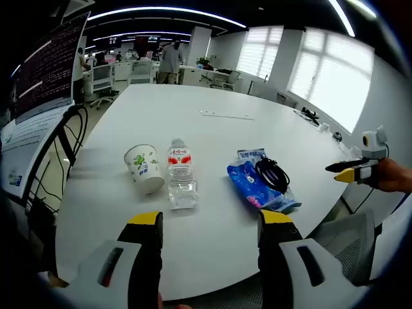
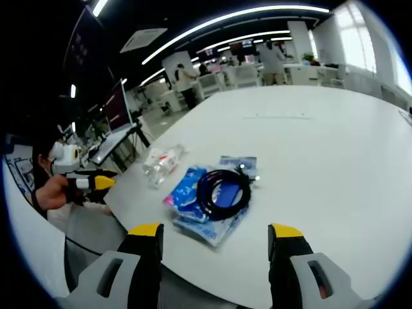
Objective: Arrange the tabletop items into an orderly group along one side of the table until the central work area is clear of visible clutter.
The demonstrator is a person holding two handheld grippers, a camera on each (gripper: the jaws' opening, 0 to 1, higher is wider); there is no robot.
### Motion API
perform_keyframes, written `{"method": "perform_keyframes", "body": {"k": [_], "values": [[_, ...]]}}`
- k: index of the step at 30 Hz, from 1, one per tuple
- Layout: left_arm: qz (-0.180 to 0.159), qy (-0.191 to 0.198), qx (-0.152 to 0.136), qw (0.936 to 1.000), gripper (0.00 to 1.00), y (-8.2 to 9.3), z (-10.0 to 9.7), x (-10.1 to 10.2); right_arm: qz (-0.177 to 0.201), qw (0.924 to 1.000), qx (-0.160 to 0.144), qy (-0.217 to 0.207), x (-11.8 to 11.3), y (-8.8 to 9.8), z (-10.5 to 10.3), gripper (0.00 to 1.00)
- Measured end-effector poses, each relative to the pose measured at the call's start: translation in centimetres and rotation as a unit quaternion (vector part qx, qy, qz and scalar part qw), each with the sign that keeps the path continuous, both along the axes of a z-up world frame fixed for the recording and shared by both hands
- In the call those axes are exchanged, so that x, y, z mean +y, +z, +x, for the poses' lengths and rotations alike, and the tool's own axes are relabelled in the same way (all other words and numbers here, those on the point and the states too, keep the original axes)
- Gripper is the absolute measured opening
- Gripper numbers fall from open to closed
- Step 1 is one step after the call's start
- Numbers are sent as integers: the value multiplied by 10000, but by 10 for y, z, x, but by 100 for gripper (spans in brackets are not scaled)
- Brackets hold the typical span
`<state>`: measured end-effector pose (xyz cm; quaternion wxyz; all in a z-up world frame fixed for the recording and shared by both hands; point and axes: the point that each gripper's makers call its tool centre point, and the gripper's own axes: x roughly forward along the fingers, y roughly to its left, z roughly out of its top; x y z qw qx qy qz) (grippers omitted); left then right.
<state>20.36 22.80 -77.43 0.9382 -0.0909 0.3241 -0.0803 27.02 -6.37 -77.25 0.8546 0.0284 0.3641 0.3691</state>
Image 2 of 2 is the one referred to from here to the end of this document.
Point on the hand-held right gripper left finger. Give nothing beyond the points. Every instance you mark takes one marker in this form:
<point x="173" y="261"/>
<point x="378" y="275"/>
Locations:
<point x="141" y="267"/>

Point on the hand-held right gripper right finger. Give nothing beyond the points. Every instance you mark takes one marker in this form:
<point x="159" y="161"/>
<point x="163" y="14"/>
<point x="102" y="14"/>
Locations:
<point x="289" y="267"/>

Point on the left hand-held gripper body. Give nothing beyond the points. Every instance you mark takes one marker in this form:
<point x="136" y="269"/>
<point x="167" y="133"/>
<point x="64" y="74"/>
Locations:
<point x="66" y="157"/>

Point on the clear plastic water bottle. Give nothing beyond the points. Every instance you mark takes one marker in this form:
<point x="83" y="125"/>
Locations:
<point x="161" y="164"/>

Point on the blue plastic packet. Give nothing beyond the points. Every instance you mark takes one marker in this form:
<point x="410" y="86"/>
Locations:
<point x="209" y="232"/>

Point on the blue tissue pack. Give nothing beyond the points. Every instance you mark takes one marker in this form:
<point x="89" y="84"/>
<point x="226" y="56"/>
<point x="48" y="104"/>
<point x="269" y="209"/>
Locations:
<point x="185" y="190"/>

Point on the person's left hand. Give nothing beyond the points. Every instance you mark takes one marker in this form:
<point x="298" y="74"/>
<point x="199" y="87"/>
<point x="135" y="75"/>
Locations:
<point x="53" y="193"/>

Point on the person's head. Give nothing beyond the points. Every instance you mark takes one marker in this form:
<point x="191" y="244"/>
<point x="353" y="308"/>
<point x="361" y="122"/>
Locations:
<point x="40" y="157"/>

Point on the grey side desk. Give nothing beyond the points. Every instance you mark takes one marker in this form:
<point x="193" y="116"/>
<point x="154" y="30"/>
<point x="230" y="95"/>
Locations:
<point x="109" y="146"/>

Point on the black tripod stand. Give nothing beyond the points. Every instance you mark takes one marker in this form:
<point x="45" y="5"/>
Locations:
<point x="140" y="135"/>

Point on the large display screen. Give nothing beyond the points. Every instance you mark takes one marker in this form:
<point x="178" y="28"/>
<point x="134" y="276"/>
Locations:
<point x="118" y="106"/>

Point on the white table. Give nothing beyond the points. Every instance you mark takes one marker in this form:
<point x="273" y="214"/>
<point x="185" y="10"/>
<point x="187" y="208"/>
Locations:
<point x="305" y="161"/>

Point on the ceiling air vent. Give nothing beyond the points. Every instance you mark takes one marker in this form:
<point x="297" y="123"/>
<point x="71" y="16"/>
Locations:
<point x="143" y="40"/>

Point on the short ceiling light strip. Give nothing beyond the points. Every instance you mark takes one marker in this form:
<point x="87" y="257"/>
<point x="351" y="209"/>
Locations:
<point x="244" y="38"/>

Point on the long ceiling light strip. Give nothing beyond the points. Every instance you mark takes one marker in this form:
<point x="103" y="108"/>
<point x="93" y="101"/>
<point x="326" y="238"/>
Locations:
<point x="225" y="17"/>

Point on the green potted plant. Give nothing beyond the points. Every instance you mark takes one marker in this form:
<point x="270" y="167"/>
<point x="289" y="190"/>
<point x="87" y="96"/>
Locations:
<point x="308" y="57"/>

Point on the bright window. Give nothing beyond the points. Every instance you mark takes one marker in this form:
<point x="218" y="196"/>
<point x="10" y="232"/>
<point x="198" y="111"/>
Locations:
<point x="355" y="38"/>

